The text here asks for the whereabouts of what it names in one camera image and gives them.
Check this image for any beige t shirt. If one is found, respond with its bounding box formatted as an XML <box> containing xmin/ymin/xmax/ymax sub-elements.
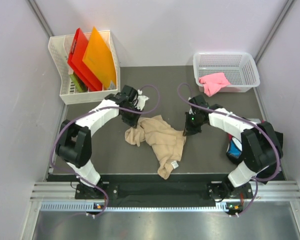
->
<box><xmin>124</xmin><ymin>115</ymin><xmax>187</xmax><ymax>180</ymax></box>

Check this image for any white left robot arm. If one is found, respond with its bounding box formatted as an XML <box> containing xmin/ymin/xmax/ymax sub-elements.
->
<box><xmin>55</xmin><ymin>85</ymin><xmax>149</xmax><ymax>199</ymax></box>

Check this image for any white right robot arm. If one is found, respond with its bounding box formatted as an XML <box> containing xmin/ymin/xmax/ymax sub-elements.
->
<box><xmin>183</xmin><ymin>95</ymin><xmax>284</xmax><ymax>198</ymax></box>

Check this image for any pink t shirt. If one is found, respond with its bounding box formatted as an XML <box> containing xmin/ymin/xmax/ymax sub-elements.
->
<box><xmin>199</xmin><ymin>72</ymin><xmax>230</xmax><ymax>97</ymax></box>

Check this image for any black printed t shirt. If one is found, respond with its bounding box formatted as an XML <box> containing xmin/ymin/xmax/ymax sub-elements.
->
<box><xmin>226</xmin><ymin>128</ymin><xmax>283</xmax><ymax>186</ymax></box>

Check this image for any green booklet in rack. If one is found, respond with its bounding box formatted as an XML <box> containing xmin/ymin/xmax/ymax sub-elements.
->
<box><xmin>69</xmin><ymin>73</ymin><xmax>88</xmax><ymax>93</ymax></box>

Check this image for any orange plastic folder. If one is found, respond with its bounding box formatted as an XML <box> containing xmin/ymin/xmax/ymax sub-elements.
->
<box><xmin>82</xmin><ymin>27</ymin><xmax>117</xmax><ymax>90</ymax></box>

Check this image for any white mesh laundry basket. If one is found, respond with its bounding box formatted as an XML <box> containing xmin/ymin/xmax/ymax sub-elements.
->
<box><xmin>193</xmin><ymin>52</ymin><xmax>260</xmax><ymax>93</ymax></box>

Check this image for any red plastic folder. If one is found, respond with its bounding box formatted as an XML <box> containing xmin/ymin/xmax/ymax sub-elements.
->
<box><xmin>67</xmin><ymin>28</ymin><xmax>103</xmax><ymax>92</ymax></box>

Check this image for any white file organizer rack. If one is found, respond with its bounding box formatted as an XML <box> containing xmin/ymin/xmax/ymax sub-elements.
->
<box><xmin>48</xmin><ymin>30</ymin><xmax>121</xmax><ymax>105</ymax></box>

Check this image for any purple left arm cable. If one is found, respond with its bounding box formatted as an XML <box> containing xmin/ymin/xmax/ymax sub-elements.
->
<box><xmin>49</xmin><ymin>84</ymin><xmax>161</xmax><ymax>218</ymax></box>

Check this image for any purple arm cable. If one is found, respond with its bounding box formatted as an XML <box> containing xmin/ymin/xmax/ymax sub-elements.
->
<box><xmin>49</xmin><ymin>84</ymin><xmax>161</xmax><ymax>218</ymax></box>
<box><xmin>177</xmin><ymin>82</ymin><xmax>282</xmax><ymax>218</ymax></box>

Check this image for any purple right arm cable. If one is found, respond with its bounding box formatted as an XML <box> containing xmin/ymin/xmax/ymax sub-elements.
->
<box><xmin>177</xmin><ymin>82</ymin><xmax>282</xmax><ymax>218</ymax></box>

